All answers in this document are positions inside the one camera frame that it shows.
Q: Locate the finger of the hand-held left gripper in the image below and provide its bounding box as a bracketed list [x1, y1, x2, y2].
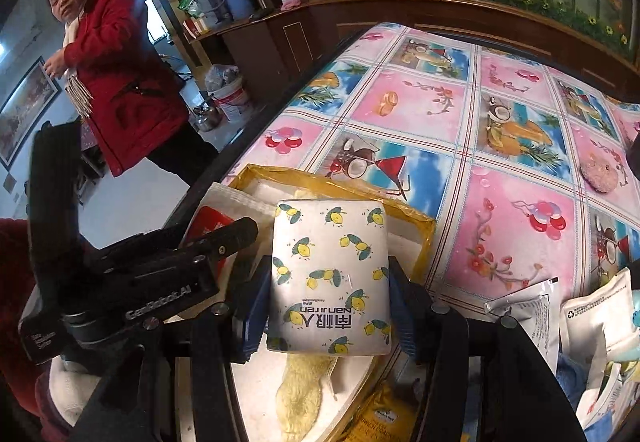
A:
[175, 217, 259, 273]

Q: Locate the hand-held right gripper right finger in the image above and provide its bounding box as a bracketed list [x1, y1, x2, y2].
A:
[389, 256, 588, 442]

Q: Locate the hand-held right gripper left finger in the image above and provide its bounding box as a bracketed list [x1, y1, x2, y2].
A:
[67, 256, 274, 442]

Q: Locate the white packet with red label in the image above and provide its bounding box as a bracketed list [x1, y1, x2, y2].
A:
[182, 182, 281, 273]

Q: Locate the lemon print tissue pack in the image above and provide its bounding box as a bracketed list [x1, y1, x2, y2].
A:
[266, 198, 392, 357]

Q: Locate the yellow cardboard box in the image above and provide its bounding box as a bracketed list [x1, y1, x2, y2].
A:
[220, 164, 437, 442]

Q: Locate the black rimmed table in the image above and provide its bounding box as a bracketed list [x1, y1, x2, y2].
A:
[165, 22, 640, 442]

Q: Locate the person's dark red clothing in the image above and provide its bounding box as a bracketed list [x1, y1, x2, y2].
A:
[0, 217, 71, 442]

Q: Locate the flat yellow loofah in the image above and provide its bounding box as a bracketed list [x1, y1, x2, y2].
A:
[275, 354, 346, 442]

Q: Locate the metal kettle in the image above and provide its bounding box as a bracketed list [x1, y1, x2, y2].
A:
[192, 102, 221, 133]

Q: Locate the white printed sachet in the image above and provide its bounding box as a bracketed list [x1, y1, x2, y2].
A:
[485, 278, 561, 373]

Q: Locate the white bucket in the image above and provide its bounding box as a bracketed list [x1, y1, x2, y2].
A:
[210, 64, 251, 123]

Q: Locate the blue towel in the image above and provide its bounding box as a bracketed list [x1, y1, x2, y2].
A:
[555, 352, 606, 423]

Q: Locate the framed picture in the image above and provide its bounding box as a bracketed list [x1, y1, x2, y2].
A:
[0, 56, 61, 167]

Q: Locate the white packet with recycling mark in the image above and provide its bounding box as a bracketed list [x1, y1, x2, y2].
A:
[559, 267, 636, 373]

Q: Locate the printed tablecloth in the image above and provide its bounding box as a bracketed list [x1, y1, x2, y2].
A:
[227, 22, 640, 442]

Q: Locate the dark wooden cabinet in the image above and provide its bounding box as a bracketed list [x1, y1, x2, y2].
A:
[190, 0, 640, 102]

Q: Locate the large clear water bottle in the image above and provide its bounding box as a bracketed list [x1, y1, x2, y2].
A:
[196, 0, 231, 22]

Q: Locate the pink round pad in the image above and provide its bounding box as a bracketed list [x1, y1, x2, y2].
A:
[580, 154, 621, 194]

